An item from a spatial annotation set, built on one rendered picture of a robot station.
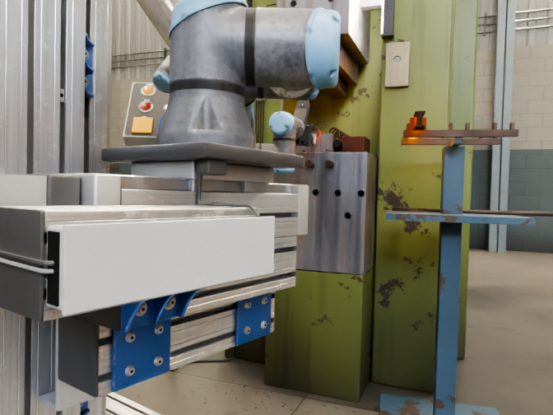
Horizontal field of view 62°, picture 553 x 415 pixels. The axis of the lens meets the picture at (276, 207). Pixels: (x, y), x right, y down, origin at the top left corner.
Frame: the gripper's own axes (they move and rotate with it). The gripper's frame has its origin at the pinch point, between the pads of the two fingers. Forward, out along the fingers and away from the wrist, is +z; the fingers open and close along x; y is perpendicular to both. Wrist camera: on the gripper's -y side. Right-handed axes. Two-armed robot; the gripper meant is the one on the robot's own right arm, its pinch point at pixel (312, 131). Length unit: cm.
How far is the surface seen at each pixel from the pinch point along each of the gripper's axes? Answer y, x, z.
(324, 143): 4.6, 4.4, 2.6
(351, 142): 4.5, 15.0, 2.6
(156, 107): -9, -60, -15
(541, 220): 52, 168, 592
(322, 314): 69, 7, -3
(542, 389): 100, 87, 40
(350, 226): 35.8, 16.6, -3.3
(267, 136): -0.6, -25.2, 16.7
